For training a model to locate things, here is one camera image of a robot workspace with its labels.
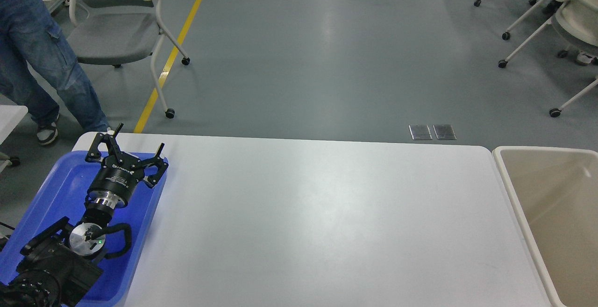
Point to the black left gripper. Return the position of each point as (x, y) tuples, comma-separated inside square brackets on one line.
[(114, 179)]

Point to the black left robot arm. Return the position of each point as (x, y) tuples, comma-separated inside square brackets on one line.
[(80, 240)]

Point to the blue plastic tray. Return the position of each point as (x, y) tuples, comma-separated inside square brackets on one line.
[(62, 195)]

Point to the white side table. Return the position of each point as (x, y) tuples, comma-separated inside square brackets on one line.
[(10, 116)]

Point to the grey office chair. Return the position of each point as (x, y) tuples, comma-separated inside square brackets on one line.
[(116, 32)]

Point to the person in blue jeans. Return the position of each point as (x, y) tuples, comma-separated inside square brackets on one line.
[(31, 39)]

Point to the left metal floor plate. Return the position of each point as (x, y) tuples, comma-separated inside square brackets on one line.
[(420, 132)]

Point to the metal floor plate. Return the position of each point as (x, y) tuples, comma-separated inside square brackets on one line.
[(444, 132), (420, 132)]

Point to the right metal floor plate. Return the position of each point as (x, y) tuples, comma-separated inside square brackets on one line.
[(444, 132)]

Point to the beige plastic bin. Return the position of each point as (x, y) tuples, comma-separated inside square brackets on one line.
[(554, 194)]

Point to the white chair right near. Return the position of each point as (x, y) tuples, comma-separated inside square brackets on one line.
[(575, 21)]

